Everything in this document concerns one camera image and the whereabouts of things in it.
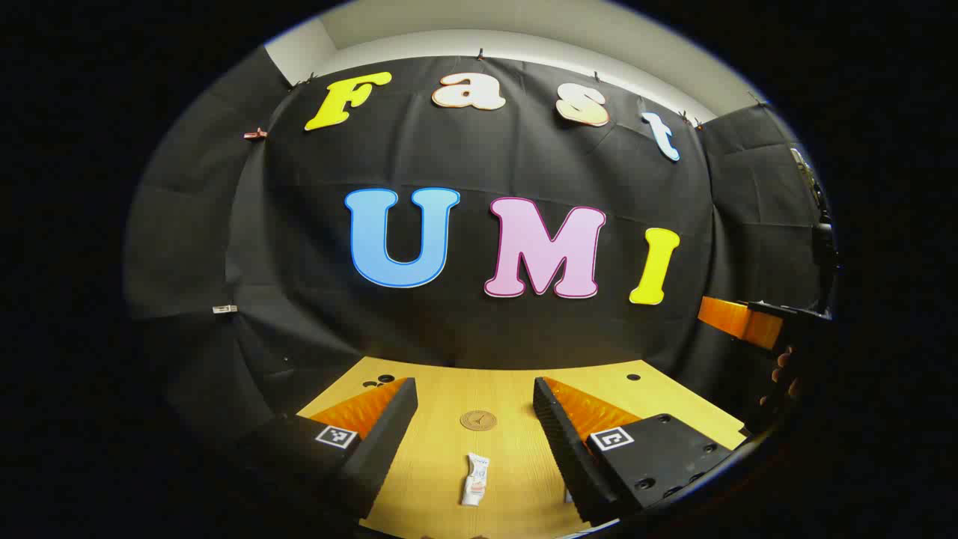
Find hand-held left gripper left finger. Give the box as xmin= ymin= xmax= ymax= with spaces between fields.
xmin=239 ymin=377 xmax=418 ymax=519

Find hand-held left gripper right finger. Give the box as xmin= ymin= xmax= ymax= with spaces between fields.
xmin=533 ymin=377 xmax=738 ymax=526

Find white toothpaste tube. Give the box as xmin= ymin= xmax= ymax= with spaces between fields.
xmin=462 ymin=453 xmax=490 ymax=507

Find wooden desktop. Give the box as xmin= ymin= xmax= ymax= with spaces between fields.
xmin=297 ymin=357 xmax=749 ymax=539

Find black backdrop cloth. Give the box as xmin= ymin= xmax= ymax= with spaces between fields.
xmin=123 ymin=45 xmax=835 ymax=450

